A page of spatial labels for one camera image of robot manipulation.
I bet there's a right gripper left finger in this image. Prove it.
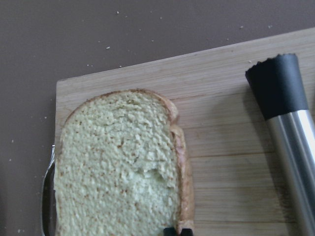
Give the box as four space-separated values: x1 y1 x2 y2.
163 227 177 236

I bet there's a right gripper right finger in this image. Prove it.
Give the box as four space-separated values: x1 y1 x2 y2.
180 228 193 236

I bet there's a bread slice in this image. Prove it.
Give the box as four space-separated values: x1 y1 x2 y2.
54 89 194 236

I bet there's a wooden cutting board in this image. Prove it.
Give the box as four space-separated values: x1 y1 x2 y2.
55 28 315 236

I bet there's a steel muddler black tip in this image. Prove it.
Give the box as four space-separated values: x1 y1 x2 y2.
245 54 315 236

